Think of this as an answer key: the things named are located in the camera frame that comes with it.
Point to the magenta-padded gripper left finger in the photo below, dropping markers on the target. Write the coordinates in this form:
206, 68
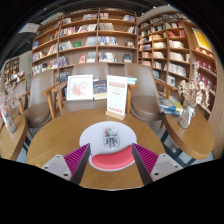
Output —
77, 159

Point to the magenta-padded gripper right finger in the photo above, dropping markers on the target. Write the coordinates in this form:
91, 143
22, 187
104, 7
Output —
146, 159

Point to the transparent computer mouse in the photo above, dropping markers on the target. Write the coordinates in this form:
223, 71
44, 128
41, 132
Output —
111, 138

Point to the white mouse pad red wrist rest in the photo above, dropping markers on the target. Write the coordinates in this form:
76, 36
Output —
91, 136

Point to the wooden side table dark legs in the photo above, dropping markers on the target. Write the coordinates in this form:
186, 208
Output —
191, 136
13, 140

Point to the taupe armchair wooden arms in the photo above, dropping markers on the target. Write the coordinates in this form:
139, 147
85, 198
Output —
36, 111
145, 106
83, 105

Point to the glass vase beige dried flowers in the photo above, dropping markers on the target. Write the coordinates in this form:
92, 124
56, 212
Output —
185, 116

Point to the colourful stack of books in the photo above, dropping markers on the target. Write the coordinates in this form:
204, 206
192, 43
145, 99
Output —
170, 106

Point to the white red sign wooden base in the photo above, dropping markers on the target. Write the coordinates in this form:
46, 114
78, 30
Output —
116, 95

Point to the white framed floral picture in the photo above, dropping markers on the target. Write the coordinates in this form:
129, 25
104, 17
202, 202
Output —
80, 88

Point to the dark standing book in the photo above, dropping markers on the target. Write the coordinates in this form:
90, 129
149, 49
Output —
100, 88

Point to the teal book stack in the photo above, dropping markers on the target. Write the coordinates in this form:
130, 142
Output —
132, 80

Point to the distant small wooden bookshelf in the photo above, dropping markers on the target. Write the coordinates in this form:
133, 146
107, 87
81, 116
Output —
11, 70

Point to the tall wooden bookshelf with books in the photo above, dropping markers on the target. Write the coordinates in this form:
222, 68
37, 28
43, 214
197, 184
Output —
170, 46

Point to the wide wooden bookshelf with books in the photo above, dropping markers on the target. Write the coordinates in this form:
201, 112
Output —
86, 36

